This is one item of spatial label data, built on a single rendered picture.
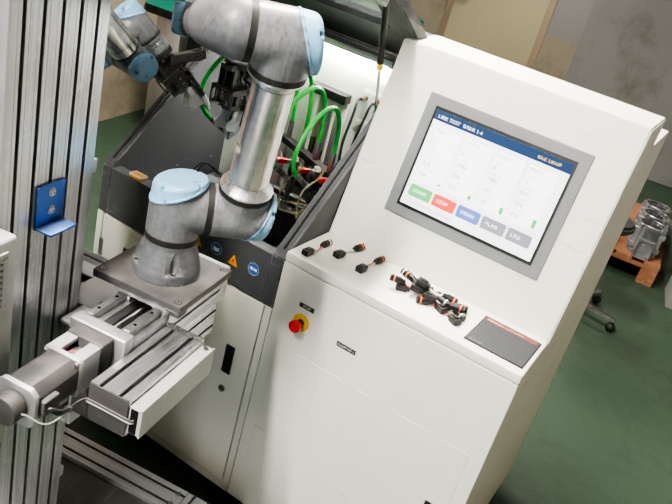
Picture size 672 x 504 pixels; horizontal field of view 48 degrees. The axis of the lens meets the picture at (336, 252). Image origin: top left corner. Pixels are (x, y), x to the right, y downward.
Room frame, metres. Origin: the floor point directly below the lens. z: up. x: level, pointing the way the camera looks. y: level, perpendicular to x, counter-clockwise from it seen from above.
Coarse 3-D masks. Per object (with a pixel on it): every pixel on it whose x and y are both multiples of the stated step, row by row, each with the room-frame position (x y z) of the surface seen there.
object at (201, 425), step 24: (120, 240) 2.05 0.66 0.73; (216, 312) 1.88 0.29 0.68; (240, 312) 1.85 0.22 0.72; (216, 336) 1.87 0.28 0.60; (240, 336) 1.84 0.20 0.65; (216, 360) 1.87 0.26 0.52; (240, 360) 1.83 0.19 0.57; (216, 384) 1.86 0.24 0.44; (240, 384) 1.82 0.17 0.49; (192, 408) 1.89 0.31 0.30; (216, 408) 1.85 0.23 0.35; (168, 432) 1.92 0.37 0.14; (192, 432) 1.88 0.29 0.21; (216, 432) 1.84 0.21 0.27; (192, 456) 1.87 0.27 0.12; (216, 456) 1.83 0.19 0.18
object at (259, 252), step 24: (120, 168) 2.09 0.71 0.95; (120, 192) 2.06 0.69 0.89; (144, 192) 2.02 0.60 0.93; (120, 216) 2.06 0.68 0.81; (144, 216) 2.02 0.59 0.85; (216, 240) 1.90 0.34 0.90; (240, 240) 1.87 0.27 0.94; (240, 264) 1.86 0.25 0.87; (264, 264) 1.83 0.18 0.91; (240, 288) 1.86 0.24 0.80; (264, 288) 1.83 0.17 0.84
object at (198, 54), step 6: (198, 48) 2.10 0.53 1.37; (174, 54) 2.05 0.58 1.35; (180, 54) 2.05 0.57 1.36; (186, 54) 2.06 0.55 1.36; (192, 54) 2.07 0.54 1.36; (198, 54) 2.08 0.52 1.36; (204, 54) 2.09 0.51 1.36; (174, 60) 2.04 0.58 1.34; (180, 60) 2.05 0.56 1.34; (186, 60) 2.06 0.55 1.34; (192, 60) 2.07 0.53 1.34; (198, 60) 2.09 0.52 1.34
